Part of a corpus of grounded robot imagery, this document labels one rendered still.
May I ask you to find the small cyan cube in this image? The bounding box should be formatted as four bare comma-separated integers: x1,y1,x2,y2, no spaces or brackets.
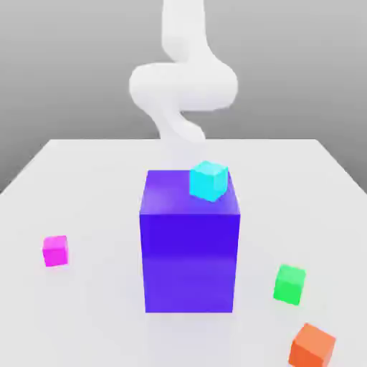
189,160,229,204

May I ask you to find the small orange cube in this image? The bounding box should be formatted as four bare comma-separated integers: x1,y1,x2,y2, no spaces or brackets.
288,323,337,367

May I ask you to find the small magenta cube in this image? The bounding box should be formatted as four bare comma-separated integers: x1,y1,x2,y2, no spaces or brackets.
42,235,69,268

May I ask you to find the large purple box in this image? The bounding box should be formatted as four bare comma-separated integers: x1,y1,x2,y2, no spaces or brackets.
139,169,241,314

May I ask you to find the small green cube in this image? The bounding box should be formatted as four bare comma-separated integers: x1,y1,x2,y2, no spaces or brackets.
272,264,307,307

